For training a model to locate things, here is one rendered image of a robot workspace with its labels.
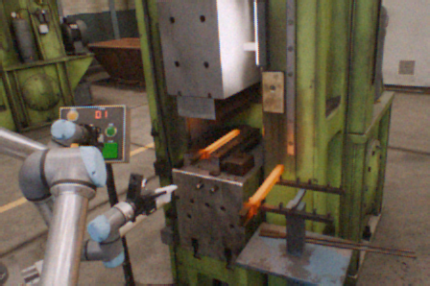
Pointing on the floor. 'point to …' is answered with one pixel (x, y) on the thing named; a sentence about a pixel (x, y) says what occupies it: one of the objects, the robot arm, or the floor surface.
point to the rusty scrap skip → (121, 59)
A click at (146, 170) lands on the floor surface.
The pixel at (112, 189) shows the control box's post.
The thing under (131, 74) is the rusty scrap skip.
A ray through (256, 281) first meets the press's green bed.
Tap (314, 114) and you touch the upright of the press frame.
